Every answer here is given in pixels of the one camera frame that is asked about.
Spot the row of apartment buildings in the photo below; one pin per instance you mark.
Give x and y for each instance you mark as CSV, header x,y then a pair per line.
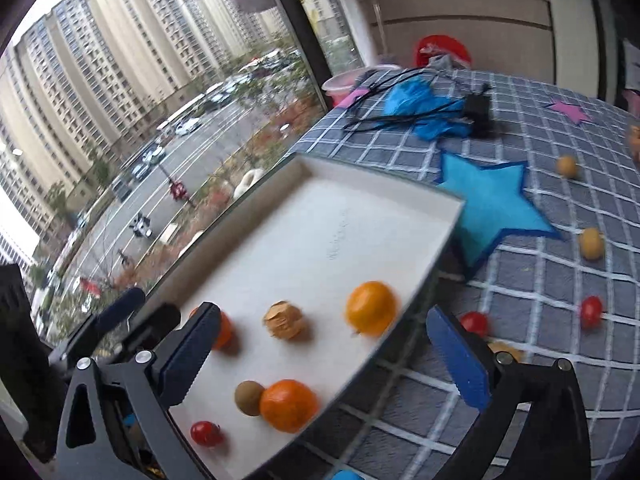
x,y
100,85

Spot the black window frame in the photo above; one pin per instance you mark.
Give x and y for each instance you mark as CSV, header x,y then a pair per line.
x,y
300,35

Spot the black power adapter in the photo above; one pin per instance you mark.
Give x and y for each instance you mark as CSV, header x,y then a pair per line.
x,y
477,110

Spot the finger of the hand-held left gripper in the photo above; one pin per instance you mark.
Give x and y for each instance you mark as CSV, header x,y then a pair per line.
x,y
122,305
152,325

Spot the clear glass bowl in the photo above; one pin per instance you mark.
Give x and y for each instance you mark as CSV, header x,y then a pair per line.
x,y
634,142

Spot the pink plastic basin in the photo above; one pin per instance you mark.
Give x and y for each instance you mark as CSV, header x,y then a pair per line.
x,y
342,84

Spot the small mandarin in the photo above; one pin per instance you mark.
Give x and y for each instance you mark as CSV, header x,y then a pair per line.
x,y
225,332

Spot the white tray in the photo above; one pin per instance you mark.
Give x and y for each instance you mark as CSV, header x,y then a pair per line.
x,y
310,240

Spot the large mandarin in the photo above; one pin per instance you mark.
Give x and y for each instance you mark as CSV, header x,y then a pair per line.
x,y
287,406

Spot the orange kumquat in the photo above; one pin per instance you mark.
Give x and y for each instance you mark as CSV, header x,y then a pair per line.
x,y
371,308

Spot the small yellow longan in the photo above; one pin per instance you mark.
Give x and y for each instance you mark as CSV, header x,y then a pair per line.
x,y
591,243
567,166

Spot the red plastic stool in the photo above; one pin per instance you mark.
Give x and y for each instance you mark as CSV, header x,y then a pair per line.
x,y
442,49

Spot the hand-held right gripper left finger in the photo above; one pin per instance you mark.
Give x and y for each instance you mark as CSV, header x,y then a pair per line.
x,y
187,360

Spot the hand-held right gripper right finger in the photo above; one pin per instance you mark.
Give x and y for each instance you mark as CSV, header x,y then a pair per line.
x,y
462,360

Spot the white counter cabinet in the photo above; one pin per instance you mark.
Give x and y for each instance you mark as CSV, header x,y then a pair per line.
x,y
460,15

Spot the red cherry tomato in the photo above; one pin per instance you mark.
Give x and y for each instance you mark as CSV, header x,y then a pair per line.
x,y
591,311
206,433
475,322

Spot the brown longan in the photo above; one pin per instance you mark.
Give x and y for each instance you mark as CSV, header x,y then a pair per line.
x,y
248,398

